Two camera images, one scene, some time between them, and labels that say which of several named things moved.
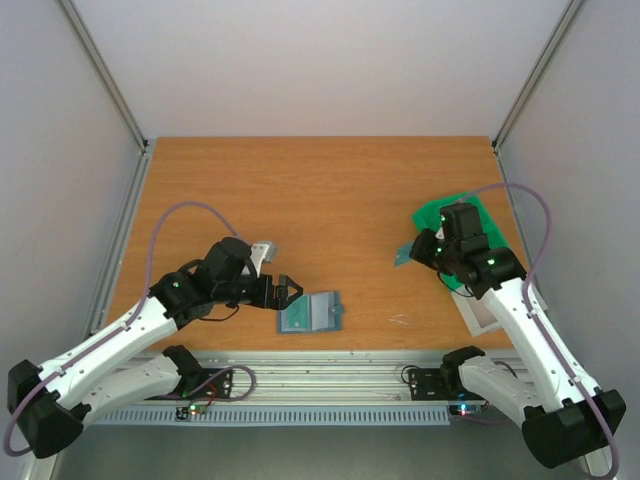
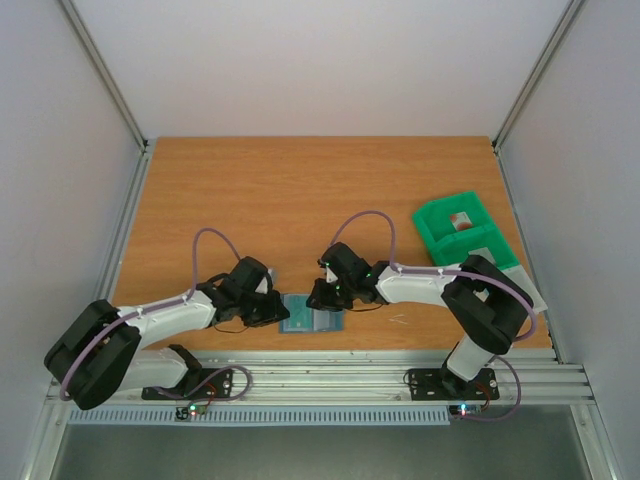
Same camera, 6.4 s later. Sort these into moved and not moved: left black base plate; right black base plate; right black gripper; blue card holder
Moved: right black gripper
Not moved: blue card holder; left black base plate; right black base plate
